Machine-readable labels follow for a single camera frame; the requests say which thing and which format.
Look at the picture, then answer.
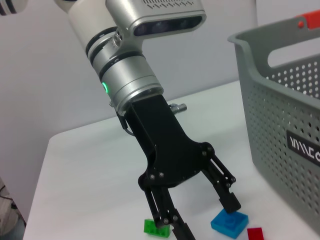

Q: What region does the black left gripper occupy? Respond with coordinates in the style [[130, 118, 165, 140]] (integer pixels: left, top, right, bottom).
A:
[[124, 94, 242, 240]]

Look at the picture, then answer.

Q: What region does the dark red toy brick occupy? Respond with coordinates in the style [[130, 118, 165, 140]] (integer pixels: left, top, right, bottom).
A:
[[246, 226, 265, 240]]

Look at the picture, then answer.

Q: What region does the left arm grey cable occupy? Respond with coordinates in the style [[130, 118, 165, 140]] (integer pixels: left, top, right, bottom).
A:
[[116, 111, 135, 137]]

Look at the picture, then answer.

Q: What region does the black background cable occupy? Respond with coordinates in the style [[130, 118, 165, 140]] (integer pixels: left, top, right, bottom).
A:
[[0, 186, 17, 210]]

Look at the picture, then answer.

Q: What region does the grey-green perforated storage bin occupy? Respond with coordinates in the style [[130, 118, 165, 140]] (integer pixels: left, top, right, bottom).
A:
[[226, 8, 320, 177]]

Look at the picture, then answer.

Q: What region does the blue square toy brick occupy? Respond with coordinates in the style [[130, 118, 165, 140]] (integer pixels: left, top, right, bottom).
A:
[[210, 208, 250, 240]]

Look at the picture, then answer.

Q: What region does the left gripper silver fitting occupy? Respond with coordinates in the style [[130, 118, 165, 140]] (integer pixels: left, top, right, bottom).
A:
[[169, 102, 188, 115]]

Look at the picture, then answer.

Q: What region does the green rectangular toy brick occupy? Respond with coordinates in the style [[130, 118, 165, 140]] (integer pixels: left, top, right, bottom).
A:
[[143, 218, 173, 238]]

